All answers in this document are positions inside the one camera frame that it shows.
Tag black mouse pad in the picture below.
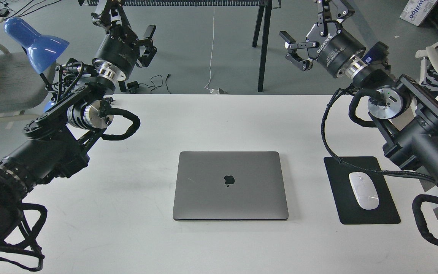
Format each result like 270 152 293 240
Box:
324 156 400 225

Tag white hanging cable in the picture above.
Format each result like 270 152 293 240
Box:
204 7 227 96

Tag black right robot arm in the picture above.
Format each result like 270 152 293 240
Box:
279 0 438 246

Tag black power adapter cable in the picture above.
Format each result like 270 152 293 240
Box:
118 73 172 94

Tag white computer mouse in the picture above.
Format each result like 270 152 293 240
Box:
348 172 379 210

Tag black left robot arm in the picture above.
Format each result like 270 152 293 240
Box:
0 0 157 272

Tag cardboard box with print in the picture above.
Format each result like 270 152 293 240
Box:
399 0 438 27

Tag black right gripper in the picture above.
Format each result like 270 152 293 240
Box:
279 0 366 78

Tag blue desk lamp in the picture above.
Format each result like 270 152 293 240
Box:
5 17 69 112

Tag grey chair left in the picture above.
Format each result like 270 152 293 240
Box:
0 18 56 123

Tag grey laptop computer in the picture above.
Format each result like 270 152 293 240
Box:
173 151 289 221

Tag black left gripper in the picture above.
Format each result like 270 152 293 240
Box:
92 0 157 80

